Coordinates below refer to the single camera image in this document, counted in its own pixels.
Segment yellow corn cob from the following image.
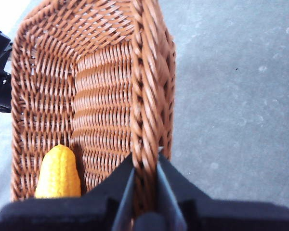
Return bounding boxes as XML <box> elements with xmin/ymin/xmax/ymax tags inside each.
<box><xmin>35</xmin><ymin>144</ymin><xmax>82</xmax><ymax>199</ymax></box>

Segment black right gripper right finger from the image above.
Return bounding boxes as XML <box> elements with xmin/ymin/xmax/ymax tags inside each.
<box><xmin>156</xmin><ymin>153</ymin><xmax>289</xmax><ymax>231</ymax></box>

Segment brown woven wicker basket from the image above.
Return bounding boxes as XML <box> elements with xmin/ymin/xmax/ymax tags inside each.
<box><xmin>11</xmin><ymin>0</ymin><xmax>177</xmax><ymax>217</ymax></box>

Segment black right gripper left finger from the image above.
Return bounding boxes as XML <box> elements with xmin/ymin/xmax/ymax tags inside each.
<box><xmin>0</xmin><ymin>154</ymin><xmax>136</xmax><ymax>231</ymax></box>

